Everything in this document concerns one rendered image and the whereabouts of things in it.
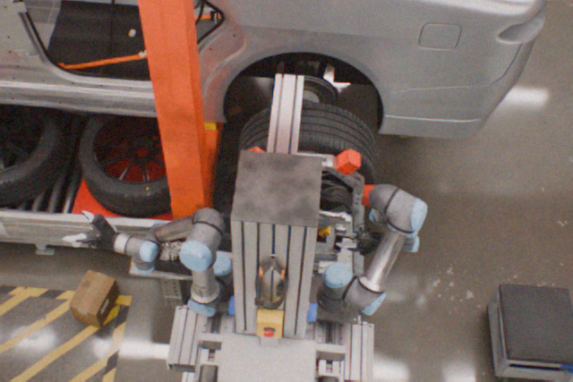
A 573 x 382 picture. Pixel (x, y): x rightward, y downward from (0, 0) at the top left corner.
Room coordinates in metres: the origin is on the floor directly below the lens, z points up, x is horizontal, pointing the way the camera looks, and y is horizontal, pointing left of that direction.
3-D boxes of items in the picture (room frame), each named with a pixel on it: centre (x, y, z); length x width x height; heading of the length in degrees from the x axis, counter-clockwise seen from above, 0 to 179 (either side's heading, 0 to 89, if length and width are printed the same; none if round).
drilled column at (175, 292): (1.83, 0.52, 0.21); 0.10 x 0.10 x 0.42; 88
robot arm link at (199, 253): (1.39, 0.27, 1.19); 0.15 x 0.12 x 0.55; 162
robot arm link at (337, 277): (1.49, -0.27, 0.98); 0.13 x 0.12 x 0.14; 58
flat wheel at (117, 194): (2.49, 0.75, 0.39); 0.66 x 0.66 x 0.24
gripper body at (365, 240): (1.76, -0.43, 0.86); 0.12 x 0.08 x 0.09; 88
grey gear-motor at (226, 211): (2.31, 0.20, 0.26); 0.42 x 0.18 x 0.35; 178
